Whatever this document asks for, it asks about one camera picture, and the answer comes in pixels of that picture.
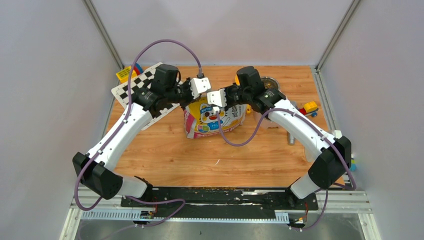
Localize yellow plastic scoop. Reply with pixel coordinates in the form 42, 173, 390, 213
245, 104, 252, 114

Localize aluminium rail frame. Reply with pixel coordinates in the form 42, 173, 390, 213
59, 188, 380, 240

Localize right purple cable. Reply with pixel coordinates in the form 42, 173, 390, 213
215, 107, 358, 232

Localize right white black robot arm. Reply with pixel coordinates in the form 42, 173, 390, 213
220, 66, 352, 209

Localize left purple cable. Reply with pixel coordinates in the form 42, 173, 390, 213
73, 39, 203, 240

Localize purple cable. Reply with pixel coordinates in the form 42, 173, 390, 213
73, 39, 203, 240
215, 107, 358, 232

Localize yellow red blue block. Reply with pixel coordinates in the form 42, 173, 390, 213
115, 63, 143, 84

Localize toy block car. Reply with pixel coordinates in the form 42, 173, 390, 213
298, 101, 319, 118

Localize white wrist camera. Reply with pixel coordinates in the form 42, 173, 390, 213
189, 77, 212, 99
206, 88, 227, 115

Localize pink double pet bowl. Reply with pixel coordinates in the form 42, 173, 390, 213
253, 76, 281, 130

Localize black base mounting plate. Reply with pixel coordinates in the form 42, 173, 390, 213
120, 187, 320, 220

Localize stacked coloured toy blocks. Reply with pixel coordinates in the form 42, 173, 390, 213
349, 154, 357, 172

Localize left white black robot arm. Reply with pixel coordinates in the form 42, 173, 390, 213
72, 63, 211, 207

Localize white wedge holder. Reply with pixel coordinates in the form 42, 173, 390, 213
304, 130, 342, 163

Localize silver metal cylinder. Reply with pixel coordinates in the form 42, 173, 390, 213
287, 132, 296, 146

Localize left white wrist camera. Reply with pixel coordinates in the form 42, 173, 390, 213
189, 77, 212, 99

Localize pet food bag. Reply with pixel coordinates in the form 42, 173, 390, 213
183, 96, 246, 139

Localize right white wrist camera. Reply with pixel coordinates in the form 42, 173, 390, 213
206, 88, 227, 115

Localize checkerboard calibration board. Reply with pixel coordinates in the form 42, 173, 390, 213
111, 62, 180, 131

